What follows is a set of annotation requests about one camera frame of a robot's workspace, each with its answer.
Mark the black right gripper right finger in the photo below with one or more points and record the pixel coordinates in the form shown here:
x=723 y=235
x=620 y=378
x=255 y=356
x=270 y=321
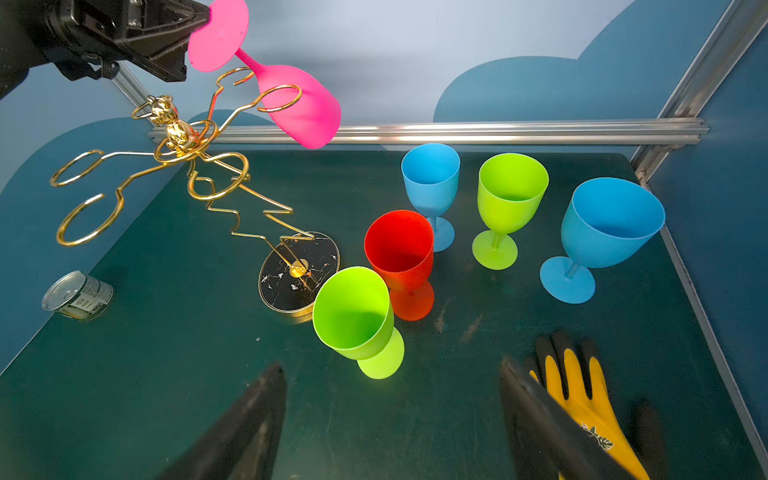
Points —
x=544 y=441

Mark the pink wine glass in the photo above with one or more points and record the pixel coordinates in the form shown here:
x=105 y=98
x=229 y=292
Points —
x=296 y=102

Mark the aluminium frame post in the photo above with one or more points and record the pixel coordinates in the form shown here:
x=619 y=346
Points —
x=734 y=33
x=130 y=85

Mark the blue wine glass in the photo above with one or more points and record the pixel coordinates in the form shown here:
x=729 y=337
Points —
x=607 y=221
x=431 y=177

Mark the green wine glass back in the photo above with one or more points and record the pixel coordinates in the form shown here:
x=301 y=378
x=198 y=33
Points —
x=353 y=315

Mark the aluminium frame back rail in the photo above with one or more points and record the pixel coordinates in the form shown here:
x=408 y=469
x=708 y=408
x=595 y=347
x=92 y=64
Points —
x=657 y=131

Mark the green wine glass front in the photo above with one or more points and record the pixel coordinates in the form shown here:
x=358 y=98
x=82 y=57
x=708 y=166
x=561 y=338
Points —
x=510 y=189

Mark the aluminium frame left post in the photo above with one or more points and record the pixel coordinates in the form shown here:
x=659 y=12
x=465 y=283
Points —
x=130 y=85

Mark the small tin can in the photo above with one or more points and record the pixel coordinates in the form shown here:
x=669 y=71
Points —
x=78 y=296

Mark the aluminium frame right post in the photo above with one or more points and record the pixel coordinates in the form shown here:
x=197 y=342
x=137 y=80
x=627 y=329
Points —
x=734 y=33

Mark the gold wire glass rack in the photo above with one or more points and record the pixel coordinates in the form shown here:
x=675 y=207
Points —
x=297 y=265

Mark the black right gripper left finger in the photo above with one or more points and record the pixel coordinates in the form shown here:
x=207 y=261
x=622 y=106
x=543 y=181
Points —
x=244 y=442

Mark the green wine glass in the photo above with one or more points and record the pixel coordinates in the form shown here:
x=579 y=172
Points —
x=353 y=315
x=510 y=189

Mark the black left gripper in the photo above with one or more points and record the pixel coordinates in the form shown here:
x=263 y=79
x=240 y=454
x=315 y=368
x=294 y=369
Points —
x=89 y=38

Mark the yellow black work glove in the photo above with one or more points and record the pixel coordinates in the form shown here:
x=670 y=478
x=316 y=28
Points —
x=573 y=376

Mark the red wine glass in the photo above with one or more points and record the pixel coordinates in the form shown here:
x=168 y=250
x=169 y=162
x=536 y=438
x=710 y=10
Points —
x=400 y=247

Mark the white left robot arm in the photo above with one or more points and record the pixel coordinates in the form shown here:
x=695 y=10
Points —
x=23 y=37

